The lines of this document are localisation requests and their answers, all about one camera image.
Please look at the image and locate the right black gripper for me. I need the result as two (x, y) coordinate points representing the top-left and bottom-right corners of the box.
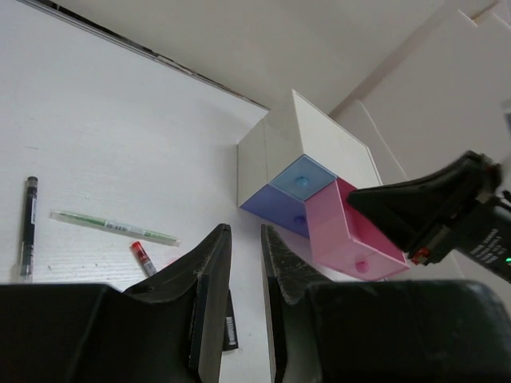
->
(347, 151), (501, 266)

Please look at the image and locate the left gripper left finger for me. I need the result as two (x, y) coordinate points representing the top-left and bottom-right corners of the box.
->
(124, 223), (232, 382)

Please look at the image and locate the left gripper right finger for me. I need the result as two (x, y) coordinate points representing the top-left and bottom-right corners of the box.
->
(261, 224), (330, 382)

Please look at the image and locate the pink drawer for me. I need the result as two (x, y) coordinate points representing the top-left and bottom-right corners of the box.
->
(305, 179), (409, 281)

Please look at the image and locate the red pen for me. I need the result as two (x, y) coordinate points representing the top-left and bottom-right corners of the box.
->
(130, 241), (157, 277)

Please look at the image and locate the light blue drawer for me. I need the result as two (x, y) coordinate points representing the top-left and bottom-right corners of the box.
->
(271, 155), (336, 201)

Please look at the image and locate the green clear pen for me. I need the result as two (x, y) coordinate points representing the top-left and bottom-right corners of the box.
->
(50, 211), (180, 247)

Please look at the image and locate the black gel pen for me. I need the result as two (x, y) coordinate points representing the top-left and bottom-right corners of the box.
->
(19, 176), (38, 282)

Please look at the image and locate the purple blue drawer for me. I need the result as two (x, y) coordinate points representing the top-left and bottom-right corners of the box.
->
(240, 184), (309, 238)

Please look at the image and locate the green highlighter marker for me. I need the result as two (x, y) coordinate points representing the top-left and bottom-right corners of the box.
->
(223, 290), (239, 352)

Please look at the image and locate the white drawer cabinet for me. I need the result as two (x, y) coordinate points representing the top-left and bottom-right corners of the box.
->
(238, 90), (382, 205)

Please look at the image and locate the back aluminium rail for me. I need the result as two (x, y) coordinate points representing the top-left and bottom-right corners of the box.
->
(19, 0), (268, 110)

